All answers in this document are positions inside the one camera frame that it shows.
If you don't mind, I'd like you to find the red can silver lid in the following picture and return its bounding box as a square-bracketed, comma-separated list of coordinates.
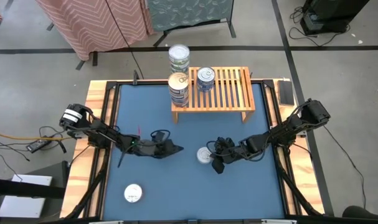
[123, 183, 143, 203]

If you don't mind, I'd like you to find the white box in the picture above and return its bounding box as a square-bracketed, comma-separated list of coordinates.
[0, 174, 53, 218]

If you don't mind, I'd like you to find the black equipment case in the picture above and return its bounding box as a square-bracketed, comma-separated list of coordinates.
[300, 0, 371, 35]

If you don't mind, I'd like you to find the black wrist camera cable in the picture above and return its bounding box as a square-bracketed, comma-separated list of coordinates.
[150, 129, 171, 144]
[206, 140, 222, 155]

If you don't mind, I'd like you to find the wooden slatted shelf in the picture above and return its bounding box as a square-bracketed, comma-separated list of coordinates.
[171, 66, 257, 124]

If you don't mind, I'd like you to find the pink chevron cloth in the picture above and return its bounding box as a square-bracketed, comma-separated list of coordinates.
[35, 0, 155, 62]

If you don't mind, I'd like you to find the black hanging cable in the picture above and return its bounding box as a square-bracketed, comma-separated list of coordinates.
[104, 0, 145, 80]

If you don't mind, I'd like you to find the teal can silver lid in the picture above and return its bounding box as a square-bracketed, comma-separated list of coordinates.
[196, 146, 213, 165]

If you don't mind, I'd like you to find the black coiled floor cable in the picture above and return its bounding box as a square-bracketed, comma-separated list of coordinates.
[288, 6, 351, 47]

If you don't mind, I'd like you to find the long black floor cable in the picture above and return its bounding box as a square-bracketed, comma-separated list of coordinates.
[322, 124, 367, 210]

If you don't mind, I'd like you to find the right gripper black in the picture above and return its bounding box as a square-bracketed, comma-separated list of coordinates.
[207, 144, 248, 174]

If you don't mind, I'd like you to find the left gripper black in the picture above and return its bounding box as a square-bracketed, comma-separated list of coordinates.
[131, 139, 185, 159]

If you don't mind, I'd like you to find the black power adapter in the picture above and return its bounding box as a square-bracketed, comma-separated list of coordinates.
[26, 139, 52, 154]

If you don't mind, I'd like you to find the black cloth rack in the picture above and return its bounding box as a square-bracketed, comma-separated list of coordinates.
[153, 0, 237, 47]
[46, 23, 98, 71]

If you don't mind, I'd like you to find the black adapter cable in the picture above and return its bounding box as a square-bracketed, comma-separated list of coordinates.
[0, 125, 68, 162]

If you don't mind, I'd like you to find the black metal bar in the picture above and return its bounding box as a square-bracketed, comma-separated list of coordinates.
[0, 177, 67, 200]

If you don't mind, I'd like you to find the black rounded object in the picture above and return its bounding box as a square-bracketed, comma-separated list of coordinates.
[342, 205, 378, 220]

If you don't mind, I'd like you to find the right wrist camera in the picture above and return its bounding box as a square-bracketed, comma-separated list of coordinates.
[215, 136, 235, 149]

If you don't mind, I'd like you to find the yellow cable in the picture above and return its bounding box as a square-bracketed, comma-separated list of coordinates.
[0, 129, 72, 141]

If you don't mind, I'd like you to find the black flat box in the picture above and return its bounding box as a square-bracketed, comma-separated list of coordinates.
[277, 80, 295, 106]

